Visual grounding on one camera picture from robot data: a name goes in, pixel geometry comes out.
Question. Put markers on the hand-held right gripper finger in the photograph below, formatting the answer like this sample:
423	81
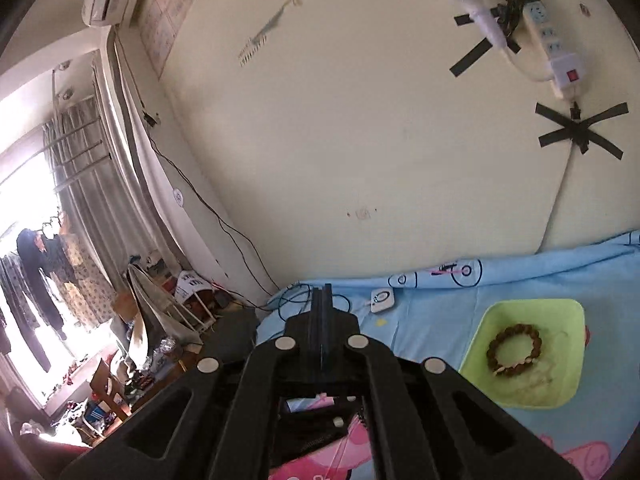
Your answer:
327	330
316	330

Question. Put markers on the green plastic basket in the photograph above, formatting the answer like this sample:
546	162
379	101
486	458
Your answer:
560	325

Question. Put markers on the small white device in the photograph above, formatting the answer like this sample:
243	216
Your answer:
383	301

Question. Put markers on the wooden stool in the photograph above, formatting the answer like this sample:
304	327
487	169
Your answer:
102	385

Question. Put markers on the patterned hanging garment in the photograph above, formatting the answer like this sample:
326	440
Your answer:
80	275

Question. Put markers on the grey curtain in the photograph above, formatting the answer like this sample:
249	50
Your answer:
100	185

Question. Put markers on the dark hanging garment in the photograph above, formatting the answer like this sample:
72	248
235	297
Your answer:
31	255

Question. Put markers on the white power strip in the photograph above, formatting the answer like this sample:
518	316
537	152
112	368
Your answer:
555	45

